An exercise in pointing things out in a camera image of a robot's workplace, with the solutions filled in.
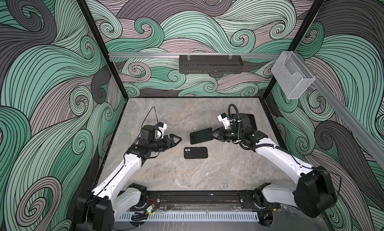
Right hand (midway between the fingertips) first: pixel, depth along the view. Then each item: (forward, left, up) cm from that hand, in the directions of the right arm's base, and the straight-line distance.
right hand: (209, 135), depth 77 cm
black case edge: (-2, +7, -18) cm, 20 cm away
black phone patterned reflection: (0, +4, -1) cm, 5 cm away
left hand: (-2, +17, -3) cm, 17 cm away
